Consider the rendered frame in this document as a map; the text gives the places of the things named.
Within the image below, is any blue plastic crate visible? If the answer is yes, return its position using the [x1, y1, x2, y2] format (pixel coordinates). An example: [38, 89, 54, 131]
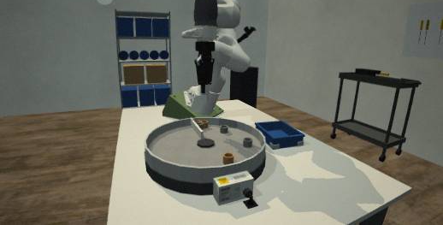
[255, 121, 305, 150]

